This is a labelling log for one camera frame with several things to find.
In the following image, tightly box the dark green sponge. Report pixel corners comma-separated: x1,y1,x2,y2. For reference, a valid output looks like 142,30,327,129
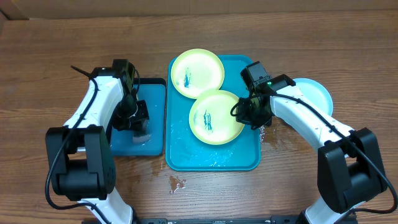
132,123,150,144

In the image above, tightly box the yellow plate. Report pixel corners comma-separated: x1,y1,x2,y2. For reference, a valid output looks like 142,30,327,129
189,90,244,145
170,49,225,99

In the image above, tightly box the light blue plate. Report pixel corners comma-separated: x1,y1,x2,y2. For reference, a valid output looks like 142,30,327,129
294,78,333,116

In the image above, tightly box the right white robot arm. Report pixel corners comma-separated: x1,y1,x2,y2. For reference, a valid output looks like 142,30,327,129
231,73,387,223

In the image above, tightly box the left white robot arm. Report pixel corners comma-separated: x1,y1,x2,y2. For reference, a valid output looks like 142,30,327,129
45,59,150,223

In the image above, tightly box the small dark water tray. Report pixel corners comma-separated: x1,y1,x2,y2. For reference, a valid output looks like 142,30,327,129
110,78,167,157

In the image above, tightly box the large teal serving tray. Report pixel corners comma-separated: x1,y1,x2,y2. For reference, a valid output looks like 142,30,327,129
165,55,261,171

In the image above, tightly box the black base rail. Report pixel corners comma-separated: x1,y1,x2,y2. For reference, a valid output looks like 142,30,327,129
133,215,302,224

